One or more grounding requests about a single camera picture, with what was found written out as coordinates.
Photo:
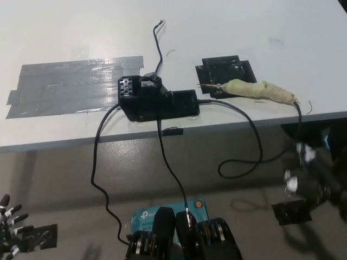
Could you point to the grey duct tape patch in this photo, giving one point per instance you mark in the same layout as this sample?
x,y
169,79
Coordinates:
x,y
67,86

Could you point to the black soldering station base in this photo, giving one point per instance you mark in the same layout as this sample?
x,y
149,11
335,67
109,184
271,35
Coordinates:
x,y
151,108

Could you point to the black square printed holder plate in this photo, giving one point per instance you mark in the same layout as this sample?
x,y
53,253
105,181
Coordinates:
x,y
225,70

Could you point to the right robot hand black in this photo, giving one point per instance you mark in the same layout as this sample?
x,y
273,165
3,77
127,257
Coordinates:
x,y
311,176

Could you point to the teal router box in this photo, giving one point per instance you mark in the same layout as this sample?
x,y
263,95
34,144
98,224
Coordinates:
x,y
146,216

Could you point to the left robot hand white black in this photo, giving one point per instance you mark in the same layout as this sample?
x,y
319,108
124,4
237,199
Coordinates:
x,y
11,214

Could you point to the black robot torso blocks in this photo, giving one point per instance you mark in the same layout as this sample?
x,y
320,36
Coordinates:
x,y
165,224

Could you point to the small black tape strip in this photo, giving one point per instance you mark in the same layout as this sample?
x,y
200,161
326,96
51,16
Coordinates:
x,y
173,132

